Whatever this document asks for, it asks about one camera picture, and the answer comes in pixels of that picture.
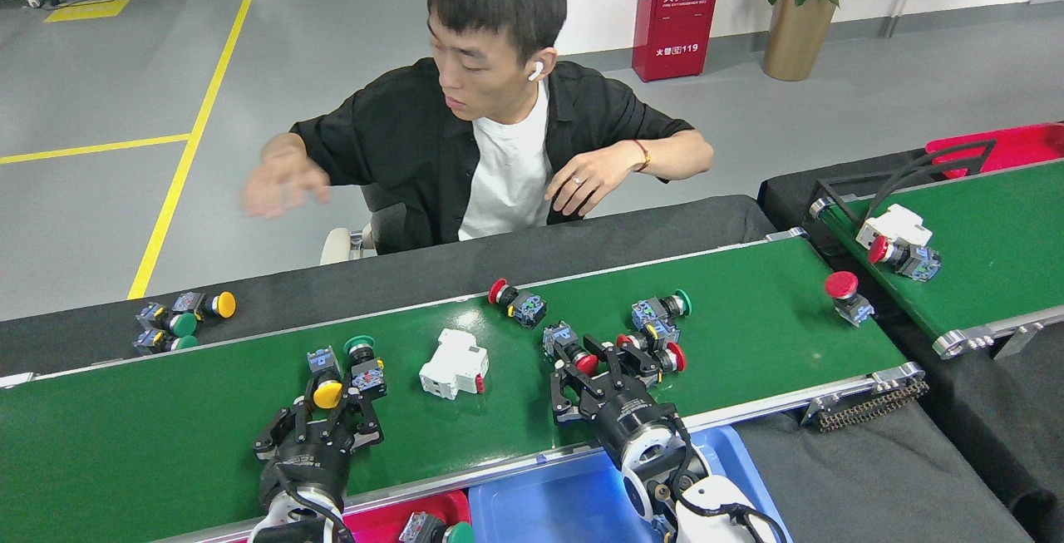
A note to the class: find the person's right forearm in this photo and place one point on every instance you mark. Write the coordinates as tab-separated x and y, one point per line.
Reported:
283	148

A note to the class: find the person's left forearm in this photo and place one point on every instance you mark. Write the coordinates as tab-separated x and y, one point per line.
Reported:
682	152

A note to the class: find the potted plant gold pot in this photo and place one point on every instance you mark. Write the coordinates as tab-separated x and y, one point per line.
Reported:
798	27

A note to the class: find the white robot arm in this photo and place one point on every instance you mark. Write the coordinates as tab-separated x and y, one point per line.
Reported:
295	510
715	510

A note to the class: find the red fire extinguisher cabinet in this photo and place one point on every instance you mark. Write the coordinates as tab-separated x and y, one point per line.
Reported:
677	19

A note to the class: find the white wall conduit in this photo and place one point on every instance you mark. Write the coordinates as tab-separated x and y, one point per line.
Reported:
902	1

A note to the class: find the white circuit breaker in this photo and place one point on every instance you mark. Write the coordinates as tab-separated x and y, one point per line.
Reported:
898	225
449	364

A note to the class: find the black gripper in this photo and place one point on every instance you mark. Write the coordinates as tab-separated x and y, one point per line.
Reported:
307	460
632	422

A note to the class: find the black cloth table cover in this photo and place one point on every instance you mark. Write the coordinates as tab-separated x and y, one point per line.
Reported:
66	343
981	410

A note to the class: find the grey office chair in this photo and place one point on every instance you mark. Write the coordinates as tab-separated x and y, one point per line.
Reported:
337	245

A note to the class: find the person's right hand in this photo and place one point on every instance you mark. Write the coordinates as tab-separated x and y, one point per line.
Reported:
287	185

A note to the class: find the person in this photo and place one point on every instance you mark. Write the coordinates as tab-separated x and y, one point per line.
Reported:
507	169

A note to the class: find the person's left hand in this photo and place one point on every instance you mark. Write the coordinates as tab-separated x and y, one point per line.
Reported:
594	181

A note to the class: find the blue plastic bin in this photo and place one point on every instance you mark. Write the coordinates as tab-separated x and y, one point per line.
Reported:
540	501

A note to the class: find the red plastic bin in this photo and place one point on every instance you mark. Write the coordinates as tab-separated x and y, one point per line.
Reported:
1014	144
374	518

